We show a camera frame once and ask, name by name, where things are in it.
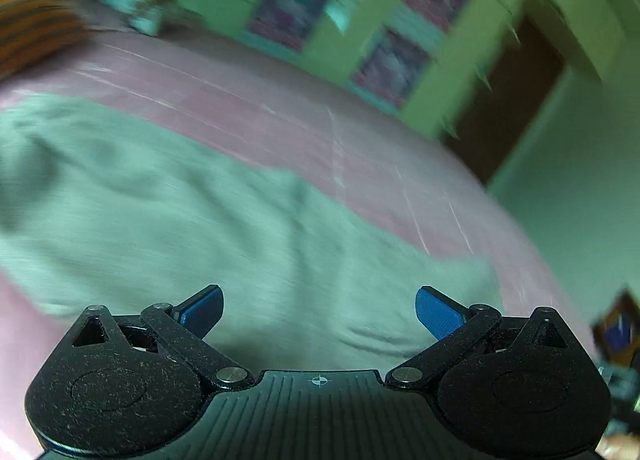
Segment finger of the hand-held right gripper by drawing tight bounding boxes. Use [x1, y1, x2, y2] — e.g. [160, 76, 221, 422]
[591, 290, 640, 367]

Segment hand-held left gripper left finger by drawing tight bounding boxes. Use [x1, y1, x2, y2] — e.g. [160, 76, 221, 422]
[67, 284, 256, 391]

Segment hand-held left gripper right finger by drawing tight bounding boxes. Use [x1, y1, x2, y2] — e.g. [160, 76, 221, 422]
[385, 285, 577, 391]

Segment grey sweat pants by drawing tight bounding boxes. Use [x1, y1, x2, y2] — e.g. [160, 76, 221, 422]
[0, 92, 502, 372]

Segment bed with pink checked sheet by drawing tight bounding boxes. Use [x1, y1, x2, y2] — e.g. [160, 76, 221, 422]
[0, 15, 603, 460]

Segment brown wooden door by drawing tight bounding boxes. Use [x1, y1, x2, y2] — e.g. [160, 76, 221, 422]
[441, 14, 571, 187]

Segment orange striped pillow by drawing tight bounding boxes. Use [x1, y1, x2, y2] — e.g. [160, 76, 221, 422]
[0, 0, 90, 82]

